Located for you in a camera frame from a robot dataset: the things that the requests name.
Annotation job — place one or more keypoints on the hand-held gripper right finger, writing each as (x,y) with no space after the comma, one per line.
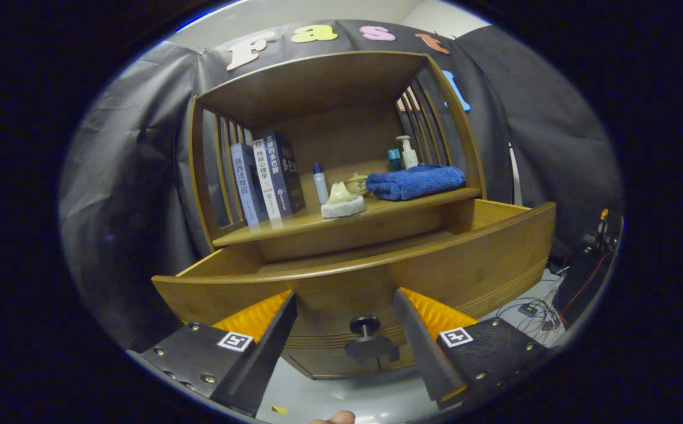
(421,353)

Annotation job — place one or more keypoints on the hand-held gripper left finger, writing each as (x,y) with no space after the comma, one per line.
(271,353)

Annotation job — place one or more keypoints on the wooden drawer with black knob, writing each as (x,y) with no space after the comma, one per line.
(347,288)

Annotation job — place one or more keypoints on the pale green ornament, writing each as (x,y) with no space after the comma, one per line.
(341,206)

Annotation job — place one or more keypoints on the wooden countertop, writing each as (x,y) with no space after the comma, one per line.
(294,224)

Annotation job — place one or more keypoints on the wooden cabinet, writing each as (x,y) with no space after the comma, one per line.
(341,135)

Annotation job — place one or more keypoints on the small black adapter box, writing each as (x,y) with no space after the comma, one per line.
(528,308)

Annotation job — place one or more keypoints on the pale grey book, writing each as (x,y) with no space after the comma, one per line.
(242,185)

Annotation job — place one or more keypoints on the white book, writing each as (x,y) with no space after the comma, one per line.
(265,182)

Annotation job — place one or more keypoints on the folded blue towel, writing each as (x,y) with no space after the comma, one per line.
(415,182)

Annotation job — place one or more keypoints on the white bottle with blue cap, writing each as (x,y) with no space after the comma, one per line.
(321,187)

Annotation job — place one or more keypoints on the cream lidded tea cup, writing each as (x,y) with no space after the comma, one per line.
(358,185)

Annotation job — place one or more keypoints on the dark blue book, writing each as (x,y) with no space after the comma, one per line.
(287,174)

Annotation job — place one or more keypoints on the teal bottle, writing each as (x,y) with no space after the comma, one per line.
(394,161)

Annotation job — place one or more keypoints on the white pump bottle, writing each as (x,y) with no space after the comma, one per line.
(409,158)

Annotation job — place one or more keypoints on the black device with orange tip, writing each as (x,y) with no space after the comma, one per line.
(599,232)

